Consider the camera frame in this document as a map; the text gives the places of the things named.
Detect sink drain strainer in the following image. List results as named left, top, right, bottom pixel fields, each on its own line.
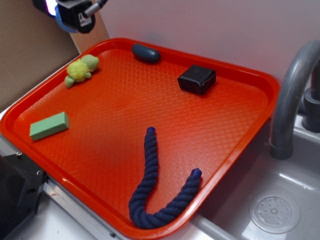
left=249, top=191, right=301, bottom=235

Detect grey sink faucet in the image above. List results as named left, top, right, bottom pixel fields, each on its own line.
left=269, top=39, right=320, bottom=160

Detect dark blue twisted rope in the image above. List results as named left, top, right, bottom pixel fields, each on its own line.
left=128, top=126, right=202, bottom=230

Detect green plush turtle toy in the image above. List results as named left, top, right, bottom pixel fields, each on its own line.
left=64, top=54, right=100, bottom=88

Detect brown cardboard panel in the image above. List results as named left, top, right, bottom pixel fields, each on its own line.
left=0, top=0, right=109, bottom=111

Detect black square box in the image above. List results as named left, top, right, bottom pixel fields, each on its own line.
left=177, top=65, right=217, bottom=95

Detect grey sink basin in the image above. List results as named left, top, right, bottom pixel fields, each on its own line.
left=192, top=123, right=320, bottom=240

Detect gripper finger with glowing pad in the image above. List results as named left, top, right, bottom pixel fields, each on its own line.
left=32, top=0, right=58, bottom=18
left=55, top=0, right=96, bottom=34

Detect dark grey oval stone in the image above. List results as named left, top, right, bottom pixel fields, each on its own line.
left=131, top=43, right=161, bottom=63

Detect red plastic tray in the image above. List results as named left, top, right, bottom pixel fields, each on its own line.
left=0, top=38, right=280, bottom=240

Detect green rectangular block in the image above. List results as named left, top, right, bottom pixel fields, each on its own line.
left=29, top=112, right=69, bottom=141

